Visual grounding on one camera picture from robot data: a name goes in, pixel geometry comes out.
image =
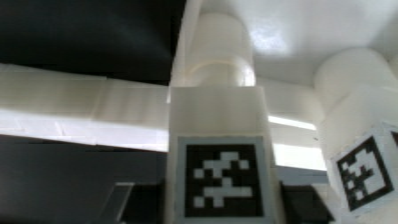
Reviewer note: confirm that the white U-shaped frame wall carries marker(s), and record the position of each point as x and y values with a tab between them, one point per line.
99	111

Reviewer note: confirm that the white chair leg with tag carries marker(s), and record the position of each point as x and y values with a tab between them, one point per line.
355	86

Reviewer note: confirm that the white chair seat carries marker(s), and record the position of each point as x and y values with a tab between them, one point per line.
273	37

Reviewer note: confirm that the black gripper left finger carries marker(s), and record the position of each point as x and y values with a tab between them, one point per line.
133	205

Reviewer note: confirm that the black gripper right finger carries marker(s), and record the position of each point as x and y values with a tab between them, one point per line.
304	207

